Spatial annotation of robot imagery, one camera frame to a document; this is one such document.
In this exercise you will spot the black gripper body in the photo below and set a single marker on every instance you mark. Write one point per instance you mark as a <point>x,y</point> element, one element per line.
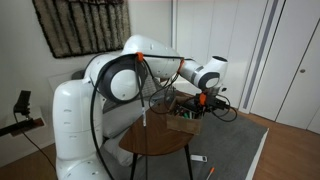
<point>194,105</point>

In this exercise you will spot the cardboard box of markers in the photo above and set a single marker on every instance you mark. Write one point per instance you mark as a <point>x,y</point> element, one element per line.
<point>182,116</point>

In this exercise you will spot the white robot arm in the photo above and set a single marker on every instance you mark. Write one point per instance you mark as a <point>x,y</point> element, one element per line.
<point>118,79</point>

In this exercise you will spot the grey carpet rug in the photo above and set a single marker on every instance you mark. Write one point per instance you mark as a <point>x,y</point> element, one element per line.
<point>233,149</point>

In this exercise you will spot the white remote on floor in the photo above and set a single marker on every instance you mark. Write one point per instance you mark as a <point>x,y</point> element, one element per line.
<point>198,158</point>

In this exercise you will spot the wooden semicircle side table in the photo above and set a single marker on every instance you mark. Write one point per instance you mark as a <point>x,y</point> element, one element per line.
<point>155,138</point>

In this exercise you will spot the orange-tipped marker on floor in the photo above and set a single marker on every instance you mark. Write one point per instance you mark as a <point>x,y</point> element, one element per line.
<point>210,173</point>

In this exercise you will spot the grey sofa cushion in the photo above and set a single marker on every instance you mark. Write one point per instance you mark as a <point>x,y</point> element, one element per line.
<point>116,121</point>

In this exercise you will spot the white closet door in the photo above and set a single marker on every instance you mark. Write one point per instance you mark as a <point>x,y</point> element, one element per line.
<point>289,89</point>

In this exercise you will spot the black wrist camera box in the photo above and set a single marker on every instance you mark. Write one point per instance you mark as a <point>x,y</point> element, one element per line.
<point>220,104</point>

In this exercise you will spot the dark woven wall hanging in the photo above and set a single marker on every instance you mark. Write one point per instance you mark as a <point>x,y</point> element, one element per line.
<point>82,27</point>

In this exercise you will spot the black camera on stand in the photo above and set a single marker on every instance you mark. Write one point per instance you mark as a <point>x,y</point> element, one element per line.
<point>22,107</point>

